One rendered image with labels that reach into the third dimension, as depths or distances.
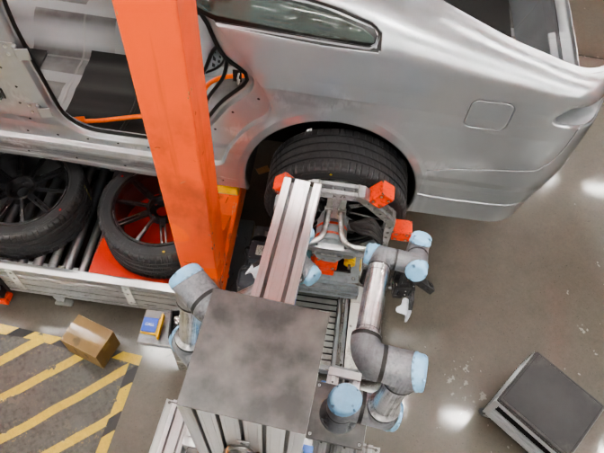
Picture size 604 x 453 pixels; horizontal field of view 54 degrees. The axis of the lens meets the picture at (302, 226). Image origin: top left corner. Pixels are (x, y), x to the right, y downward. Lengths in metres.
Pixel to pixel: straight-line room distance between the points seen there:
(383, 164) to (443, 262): 1.27
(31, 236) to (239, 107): 1.36
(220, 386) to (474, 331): 2.56
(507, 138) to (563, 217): 1.72
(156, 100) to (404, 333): 2.18
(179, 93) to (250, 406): 0.92
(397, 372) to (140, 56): 1.14
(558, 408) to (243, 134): 1.97
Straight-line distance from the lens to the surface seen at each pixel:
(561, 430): 3.20
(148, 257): 3.08
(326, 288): 3.33
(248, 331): 1.21
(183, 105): 1.76
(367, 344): 1.84
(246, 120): 2.58
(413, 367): 1.83
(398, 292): 2.24
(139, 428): 3.30
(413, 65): 2.26
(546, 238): 4.06
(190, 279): 1.91
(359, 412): 2.22
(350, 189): 2.53
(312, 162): 2.53
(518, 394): 3.16
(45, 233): 3.33
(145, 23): 1.59
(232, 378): 1.18
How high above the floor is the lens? 3.15
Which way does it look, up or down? 58 degrees down
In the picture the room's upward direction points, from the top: 6 degrees clockwise
